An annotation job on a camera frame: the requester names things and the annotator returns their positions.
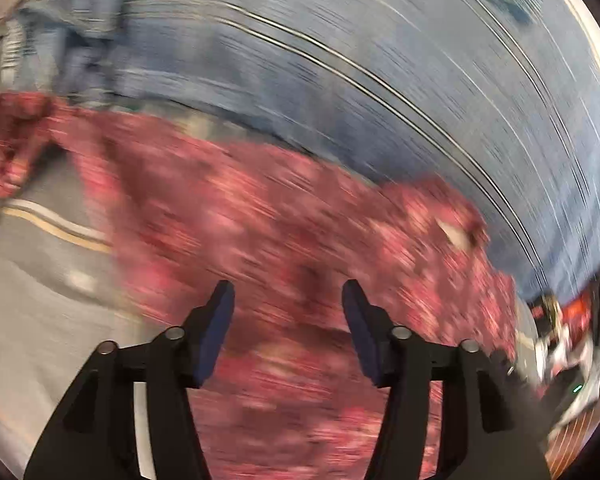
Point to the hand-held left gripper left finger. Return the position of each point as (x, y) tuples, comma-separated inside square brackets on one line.
[(215, 332)]

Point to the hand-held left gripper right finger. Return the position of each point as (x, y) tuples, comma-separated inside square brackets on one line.
[(362, 332)]

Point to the pink floral garment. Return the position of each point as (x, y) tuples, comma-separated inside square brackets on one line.
[(280, 220)]

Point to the red snack packet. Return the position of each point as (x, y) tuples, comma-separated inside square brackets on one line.
[(577, 310)]

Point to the grey patterned quilt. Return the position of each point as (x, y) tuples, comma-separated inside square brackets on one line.
[(40, 310)]

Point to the blue plaid pillow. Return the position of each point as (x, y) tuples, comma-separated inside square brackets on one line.
[(380, 60)]

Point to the crumpled blue plaid cloth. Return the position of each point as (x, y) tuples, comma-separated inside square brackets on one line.
[(65, 40)]

